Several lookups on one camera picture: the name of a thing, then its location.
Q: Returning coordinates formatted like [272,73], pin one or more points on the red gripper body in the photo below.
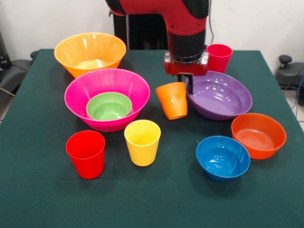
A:
[185,69]

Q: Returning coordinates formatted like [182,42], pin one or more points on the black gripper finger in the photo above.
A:
[190,84]
[179,78]

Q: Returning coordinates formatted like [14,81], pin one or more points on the orange cup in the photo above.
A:
[169,95]
[177,115]

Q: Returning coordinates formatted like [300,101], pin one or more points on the stack of green bowls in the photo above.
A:
[109,109]

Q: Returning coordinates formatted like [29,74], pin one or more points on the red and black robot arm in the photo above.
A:
[185,35]

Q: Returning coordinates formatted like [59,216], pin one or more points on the crimson cup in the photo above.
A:
[218,61]

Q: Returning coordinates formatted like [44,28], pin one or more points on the purple bowl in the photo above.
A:
[221,102]

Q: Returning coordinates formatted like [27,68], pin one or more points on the yellow cup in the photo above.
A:
[142,154]

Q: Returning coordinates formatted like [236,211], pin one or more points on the blue bowl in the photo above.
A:
[223,174]

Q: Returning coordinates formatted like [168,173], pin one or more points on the orange-red bowl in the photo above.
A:
[259,152]

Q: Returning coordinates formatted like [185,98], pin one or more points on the black machine base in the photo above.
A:
[14,71]
[289,76]

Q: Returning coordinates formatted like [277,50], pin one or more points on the large pink bowl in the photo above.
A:
[76,99]

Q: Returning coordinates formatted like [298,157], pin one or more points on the large orange bowl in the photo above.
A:
[71,54]

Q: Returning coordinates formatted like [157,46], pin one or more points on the dark green table cloth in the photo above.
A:
[152,202]

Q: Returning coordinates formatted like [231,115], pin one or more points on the red cup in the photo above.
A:
[88,166]

